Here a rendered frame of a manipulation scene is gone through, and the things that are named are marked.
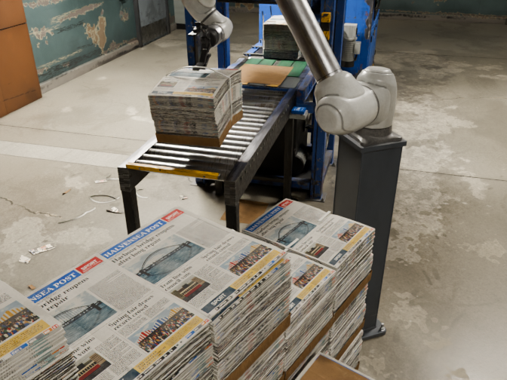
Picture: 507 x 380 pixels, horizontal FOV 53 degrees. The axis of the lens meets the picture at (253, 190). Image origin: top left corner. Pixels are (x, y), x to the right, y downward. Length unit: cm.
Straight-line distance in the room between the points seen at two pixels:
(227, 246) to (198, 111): 92
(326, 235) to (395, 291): 120
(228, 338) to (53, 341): 45
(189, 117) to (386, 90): 78
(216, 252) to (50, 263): 207
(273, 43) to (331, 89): 229
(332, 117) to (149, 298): 96
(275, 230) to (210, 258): 57
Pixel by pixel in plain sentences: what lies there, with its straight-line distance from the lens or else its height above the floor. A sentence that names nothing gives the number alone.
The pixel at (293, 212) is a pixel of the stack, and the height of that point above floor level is 83.
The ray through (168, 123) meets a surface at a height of 102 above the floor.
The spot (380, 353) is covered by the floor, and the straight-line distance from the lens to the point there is 252.
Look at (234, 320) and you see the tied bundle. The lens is 111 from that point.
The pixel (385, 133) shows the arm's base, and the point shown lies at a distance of 204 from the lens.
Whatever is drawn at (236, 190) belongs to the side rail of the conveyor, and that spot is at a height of 75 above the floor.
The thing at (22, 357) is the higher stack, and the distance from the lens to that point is 76.
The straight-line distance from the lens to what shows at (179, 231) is 131.
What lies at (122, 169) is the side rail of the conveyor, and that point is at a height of 79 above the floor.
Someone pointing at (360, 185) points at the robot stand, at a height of 83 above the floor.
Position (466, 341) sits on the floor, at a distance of 270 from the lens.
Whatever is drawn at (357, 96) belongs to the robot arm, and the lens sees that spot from 183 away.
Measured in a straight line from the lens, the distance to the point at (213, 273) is 117.
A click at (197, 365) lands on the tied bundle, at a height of 98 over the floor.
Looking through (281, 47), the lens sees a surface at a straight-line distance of 406.
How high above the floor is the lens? 178
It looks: 29 degrees down
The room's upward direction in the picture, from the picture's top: straight up
